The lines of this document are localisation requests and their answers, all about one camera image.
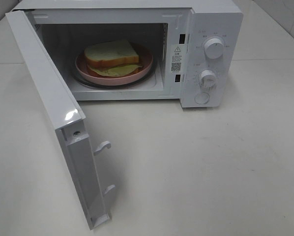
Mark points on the white microwave door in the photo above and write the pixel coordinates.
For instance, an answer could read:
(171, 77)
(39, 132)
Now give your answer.
(67, 119)

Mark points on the white warning label sticker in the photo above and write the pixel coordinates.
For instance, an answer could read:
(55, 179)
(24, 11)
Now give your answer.
(178, 52)

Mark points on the round white door button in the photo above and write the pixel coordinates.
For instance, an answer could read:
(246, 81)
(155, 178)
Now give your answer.
(202, 98)

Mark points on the lower white timer knob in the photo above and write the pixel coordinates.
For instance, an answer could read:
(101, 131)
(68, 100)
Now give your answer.
(207, 79)

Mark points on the sandwich with lettuce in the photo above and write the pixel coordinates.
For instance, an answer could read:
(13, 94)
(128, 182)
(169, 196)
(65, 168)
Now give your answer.
(112, 59)

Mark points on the white microwave oven body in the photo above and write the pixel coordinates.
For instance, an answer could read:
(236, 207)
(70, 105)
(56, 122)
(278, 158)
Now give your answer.
(66, 27)

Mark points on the upper white control knob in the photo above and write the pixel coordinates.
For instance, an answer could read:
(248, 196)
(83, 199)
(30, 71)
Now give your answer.
(214, 47)

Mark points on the pink round plate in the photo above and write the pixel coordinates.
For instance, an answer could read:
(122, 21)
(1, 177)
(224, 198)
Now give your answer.
(89, 76)

